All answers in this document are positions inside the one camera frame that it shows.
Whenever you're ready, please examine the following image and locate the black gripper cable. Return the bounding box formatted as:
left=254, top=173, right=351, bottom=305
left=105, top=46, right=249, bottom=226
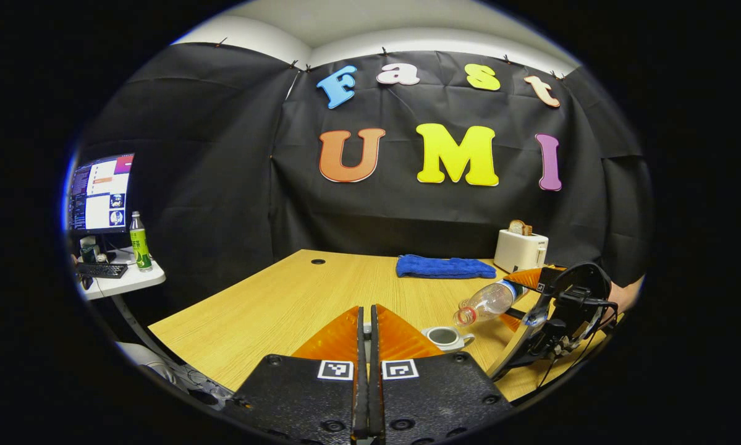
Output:
left=534, top=290, right=619, bottom=390

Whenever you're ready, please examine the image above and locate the black keyboard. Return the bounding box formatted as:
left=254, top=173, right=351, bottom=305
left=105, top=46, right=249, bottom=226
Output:
left=77, top=262, right=129, bottom=279

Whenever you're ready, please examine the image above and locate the white side table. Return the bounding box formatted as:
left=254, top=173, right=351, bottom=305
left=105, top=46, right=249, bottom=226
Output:
left=77, top=247, right=167, bottom=302

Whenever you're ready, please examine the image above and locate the blue towel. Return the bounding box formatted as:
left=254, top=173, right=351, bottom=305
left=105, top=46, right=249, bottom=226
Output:
left=396, top=254, right=498, bottom=279

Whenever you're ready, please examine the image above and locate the black backdrop cloth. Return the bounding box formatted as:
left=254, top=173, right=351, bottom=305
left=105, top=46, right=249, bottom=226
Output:
left=74, top=42, right=654, bottom=322

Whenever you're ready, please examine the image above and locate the white toaster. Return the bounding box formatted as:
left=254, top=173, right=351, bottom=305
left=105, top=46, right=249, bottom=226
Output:
left=494, top=229, right=549, bottom=274

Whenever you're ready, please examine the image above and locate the white floral teacup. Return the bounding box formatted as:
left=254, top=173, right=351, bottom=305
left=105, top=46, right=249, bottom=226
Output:
left=421, top=326, right=476, bottom=353

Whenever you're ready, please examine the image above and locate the computer monitor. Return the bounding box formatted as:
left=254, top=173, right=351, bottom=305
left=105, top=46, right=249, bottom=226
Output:
left=67, top=153, right=135, bottom=235

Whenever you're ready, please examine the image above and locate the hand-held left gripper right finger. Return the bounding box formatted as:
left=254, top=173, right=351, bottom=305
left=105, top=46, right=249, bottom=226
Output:
left=368, top=304, right=514, bottom=444

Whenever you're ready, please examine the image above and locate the green drink bottle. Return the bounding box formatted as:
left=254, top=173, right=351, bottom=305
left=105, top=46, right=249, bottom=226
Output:
left=129, top=211, right=153, bottom=273

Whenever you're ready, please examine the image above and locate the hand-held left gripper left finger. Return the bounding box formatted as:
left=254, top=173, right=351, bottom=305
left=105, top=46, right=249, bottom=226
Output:
left=225, top=305, right=367, bottom=444

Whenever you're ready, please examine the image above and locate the clear plastic water bottle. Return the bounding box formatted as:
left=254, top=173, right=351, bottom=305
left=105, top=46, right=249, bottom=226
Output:
left=454, top=279, right=530, bottom=327

